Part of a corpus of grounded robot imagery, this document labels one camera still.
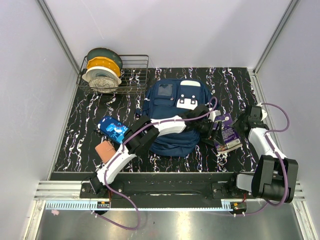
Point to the purple paperback book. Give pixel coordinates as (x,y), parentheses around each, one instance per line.
(231,139)

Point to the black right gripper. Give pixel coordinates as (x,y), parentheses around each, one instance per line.
(235,124)

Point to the blue patterned pencil case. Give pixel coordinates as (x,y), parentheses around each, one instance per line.
(112,128)

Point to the dark wire dish rack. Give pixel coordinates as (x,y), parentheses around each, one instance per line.
(134,76)

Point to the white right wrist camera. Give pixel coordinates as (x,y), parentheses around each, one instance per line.
(264,113)

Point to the yellow plate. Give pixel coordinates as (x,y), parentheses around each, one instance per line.
(101,61)

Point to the small pink eraser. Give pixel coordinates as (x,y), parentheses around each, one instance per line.
(55,212)

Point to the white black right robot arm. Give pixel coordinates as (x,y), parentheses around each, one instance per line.
(274,179)

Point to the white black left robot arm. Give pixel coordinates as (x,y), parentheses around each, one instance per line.
(142,134)

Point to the dark green plate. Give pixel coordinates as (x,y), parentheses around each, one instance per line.
(107,53)

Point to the navy blue student backpack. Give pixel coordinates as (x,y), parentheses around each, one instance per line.
(180,110)

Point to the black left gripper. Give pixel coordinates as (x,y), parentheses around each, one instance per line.
(210,137)

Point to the speckled grey plate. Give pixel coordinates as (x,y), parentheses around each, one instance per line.
(103,84)

